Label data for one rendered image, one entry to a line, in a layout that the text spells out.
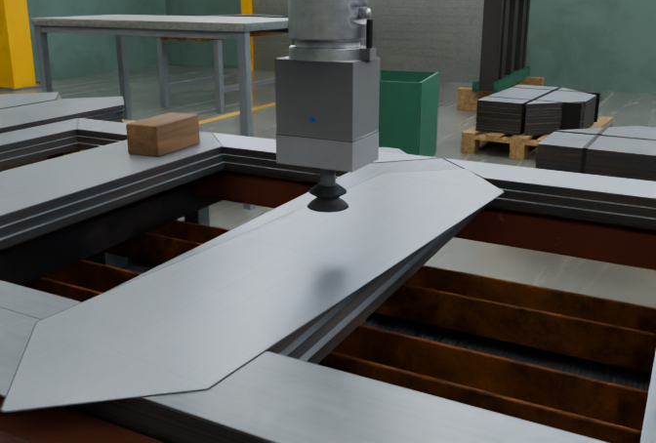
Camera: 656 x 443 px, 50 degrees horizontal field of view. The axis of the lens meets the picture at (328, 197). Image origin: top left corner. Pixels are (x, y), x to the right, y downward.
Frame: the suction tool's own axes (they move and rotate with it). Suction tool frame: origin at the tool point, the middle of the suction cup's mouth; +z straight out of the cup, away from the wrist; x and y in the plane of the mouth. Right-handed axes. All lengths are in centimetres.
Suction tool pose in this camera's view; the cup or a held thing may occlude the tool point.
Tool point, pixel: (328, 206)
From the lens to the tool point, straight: 72.8
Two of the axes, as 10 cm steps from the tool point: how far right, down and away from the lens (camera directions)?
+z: 0.0, 9.6, 2.8
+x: -4.6, 2.5, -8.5
